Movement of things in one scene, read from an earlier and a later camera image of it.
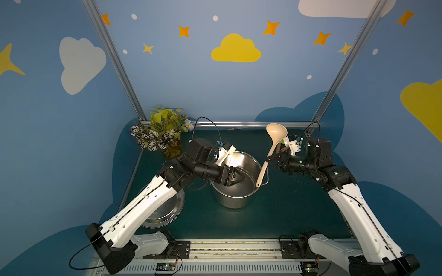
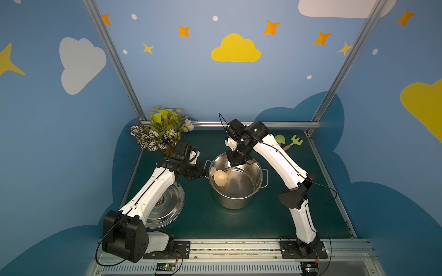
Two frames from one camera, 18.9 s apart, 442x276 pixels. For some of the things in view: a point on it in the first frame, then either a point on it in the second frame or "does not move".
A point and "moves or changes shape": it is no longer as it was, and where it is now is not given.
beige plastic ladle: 277,131 moves or changes shape
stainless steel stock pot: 240,194 does not move
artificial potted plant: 163,131 does not move
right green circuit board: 311,268 does not move
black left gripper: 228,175 -> 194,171
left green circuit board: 165,267 does not move
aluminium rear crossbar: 254,124 does not move
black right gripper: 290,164 -> 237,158
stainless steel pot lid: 167,212 does not move
